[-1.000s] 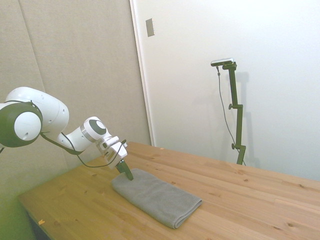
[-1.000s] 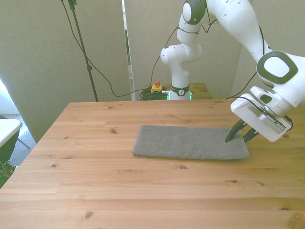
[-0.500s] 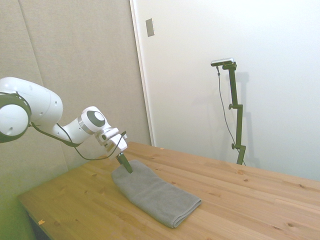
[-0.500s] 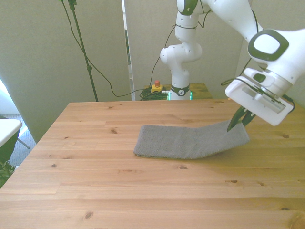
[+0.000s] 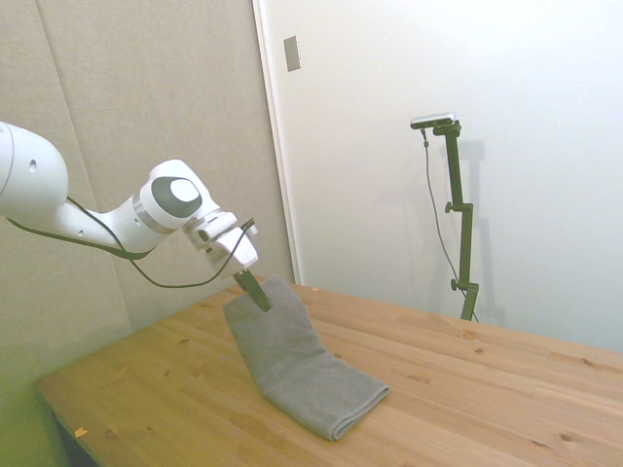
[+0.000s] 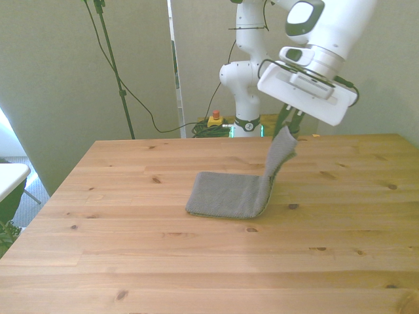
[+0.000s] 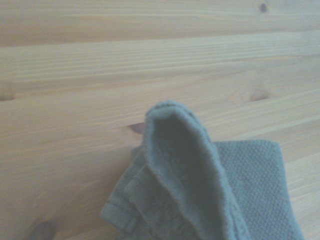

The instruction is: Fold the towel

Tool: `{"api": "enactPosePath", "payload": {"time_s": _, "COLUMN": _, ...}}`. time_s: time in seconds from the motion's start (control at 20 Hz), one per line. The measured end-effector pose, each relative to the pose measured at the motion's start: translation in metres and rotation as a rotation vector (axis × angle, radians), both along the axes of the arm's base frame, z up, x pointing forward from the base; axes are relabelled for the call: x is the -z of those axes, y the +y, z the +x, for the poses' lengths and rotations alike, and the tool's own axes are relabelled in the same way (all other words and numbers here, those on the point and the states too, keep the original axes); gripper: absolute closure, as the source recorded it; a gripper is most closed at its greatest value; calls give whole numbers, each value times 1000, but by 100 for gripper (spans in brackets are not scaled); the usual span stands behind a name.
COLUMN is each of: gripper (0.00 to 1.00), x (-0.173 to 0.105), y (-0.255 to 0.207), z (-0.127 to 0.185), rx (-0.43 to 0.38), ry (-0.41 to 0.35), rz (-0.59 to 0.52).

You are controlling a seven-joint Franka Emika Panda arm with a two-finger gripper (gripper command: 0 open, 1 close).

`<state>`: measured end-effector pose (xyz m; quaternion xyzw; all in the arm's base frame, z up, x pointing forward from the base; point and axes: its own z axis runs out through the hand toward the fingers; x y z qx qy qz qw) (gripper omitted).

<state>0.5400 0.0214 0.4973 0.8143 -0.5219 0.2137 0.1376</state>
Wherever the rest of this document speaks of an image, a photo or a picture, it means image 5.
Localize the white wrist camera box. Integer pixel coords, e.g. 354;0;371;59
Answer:
182;212;240;253

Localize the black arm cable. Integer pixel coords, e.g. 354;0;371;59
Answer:
5;196;258;289

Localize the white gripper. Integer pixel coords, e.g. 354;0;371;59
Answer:
204;227;272;313

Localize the black camera stand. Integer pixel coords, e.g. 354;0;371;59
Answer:
432;121;480;322

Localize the grey wall plate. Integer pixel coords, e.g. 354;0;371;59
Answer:
283;34;303;73

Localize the grey exterior camera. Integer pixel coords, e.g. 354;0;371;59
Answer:
410;112;458;130

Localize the grey terry towel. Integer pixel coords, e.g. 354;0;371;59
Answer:
222;273;391;443

